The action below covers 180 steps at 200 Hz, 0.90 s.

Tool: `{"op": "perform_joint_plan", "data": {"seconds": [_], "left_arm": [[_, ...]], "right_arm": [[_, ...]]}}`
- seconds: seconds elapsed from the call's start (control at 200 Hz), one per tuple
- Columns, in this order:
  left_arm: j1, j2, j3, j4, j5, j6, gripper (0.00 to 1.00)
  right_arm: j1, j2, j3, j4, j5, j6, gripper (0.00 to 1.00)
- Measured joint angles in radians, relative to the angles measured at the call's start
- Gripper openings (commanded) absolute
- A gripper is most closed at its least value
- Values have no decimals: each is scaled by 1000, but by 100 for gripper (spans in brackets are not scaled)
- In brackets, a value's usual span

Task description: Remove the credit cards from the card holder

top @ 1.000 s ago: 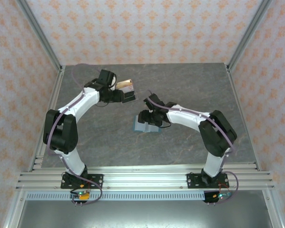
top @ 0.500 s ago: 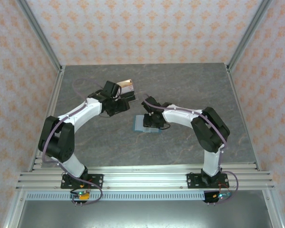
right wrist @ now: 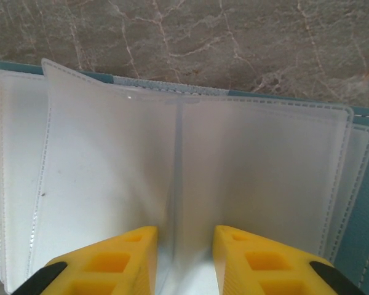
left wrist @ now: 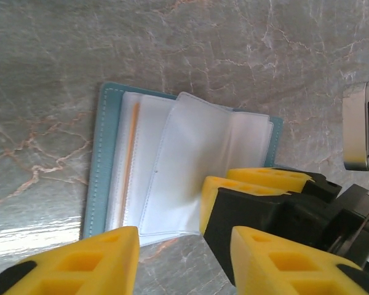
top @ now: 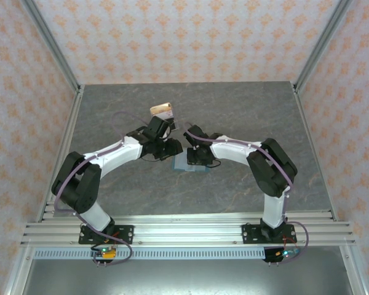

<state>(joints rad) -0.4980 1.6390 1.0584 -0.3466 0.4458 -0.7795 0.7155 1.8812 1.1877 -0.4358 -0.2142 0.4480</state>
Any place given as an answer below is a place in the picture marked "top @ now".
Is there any teal card holder wallet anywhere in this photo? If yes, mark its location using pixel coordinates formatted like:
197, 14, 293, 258
171, 154, 210, 173

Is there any right power connector board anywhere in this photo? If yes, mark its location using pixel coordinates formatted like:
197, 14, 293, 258
274, 248, 301, 258

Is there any left aluminium side rail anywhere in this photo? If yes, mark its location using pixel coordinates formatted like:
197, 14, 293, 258
36, 85, 85, 222

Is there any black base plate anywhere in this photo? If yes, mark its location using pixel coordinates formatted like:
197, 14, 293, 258
77, 224, 135, 245
241, 224, 296, 245

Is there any aluminium corner post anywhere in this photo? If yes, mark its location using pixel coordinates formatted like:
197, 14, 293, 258
20, 0, 82, 93
293, 0, 353, 90

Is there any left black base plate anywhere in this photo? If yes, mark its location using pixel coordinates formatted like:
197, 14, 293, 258
77, 224, 135, 245

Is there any left yellow power connector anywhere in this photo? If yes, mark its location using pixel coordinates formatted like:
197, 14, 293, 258
91, 246, 118, 261

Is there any white pink card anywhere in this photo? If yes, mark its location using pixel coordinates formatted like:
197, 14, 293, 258
155, 110, 175, 121

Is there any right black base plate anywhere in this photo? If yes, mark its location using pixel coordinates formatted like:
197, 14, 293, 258
241, 224, 296, 245

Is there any perforated grey cable duct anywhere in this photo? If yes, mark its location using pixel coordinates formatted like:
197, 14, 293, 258
33, 249, 267, 261

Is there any right aluminium side rail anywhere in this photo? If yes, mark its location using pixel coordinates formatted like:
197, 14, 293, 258
292, 82, 338, 221

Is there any right aluminium corner post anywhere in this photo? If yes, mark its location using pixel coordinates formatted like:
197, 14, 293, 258
293, 0, 353, 90

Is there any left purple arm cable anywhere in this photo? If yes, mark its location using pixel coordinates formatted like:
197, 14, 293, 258
54, 111, 151, 267

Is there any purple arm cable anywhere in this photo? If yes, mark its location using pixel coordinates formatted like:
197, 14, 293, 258
54, 111, 151, 267
183, 122, 311, 266

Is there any grey metal sheet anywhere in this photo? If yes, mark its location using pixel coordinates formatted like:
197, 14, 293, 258
20, 259, 352, 295

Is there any left aluminium corner post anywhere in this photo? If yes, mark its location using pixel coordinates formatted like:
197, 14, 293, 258
20, 0, 82, 93

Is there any aluminium side rail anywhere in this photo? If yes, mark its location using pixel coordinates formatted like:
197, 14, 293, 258
292, 82, 338, 221
36, 85, 85, 222

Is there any aluminium cross rail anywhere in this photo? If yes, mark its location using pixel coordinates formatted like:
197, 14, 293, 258
20, 214, 357, 247

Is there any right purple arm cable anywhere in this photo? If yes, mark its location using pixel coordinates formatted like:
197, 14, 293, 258
183, 122, 311, 266

